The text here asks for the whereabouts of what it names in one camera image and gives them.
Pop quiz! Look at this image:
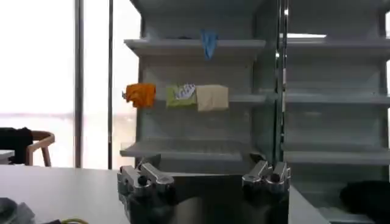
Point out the grey shelf rack with clothes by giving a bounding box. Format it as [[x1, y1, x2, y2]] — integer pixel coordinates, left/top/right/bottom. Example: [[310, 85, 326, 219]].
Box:
[[119, 0, 277, 175]]

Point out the empty grey shelf rack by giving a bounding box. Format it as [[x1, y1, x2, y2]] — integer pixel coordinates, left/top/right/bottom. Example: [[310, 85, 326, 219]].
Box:
[[280, 0, 390, 224]]

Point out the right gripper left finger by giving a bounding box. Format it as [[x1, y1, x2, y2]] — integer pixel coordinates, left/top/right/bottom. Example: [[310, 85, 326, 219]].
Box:
[[117, 162, 176, 197]]

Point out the grey printed t-shirt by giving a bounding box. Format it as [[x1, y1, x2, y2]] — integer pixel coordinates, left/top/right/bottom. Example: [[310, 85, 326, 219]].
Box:
[[0, 197, 37, 224]]

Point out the grey window post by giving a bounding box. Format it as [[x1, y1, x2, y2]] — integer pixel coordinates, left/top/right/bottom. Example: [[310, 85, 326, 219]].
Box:
[[74, 0, 85, 169]]

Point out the black window post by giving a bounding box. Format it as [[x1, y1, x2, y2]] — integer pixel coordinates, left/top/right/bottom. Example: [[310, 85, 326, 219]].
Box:
[[107, 0, 114, 170]]

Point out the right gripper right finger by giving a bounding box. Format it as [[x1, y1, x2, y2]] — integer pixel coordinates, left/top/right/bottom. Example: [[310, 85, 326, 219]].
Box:
[[242, 160, 291, 194]]

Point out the black bag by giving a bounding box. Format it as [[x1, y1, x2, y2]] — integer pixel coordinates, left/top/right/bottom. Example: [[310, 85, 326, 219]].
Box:
[[339, 180, 390, 220]]

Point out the wooden chair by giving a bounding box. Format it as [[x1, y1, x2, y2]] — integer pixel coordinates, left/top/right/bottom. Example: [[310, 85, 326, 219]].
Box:
[[24, 130, 56, 167]]

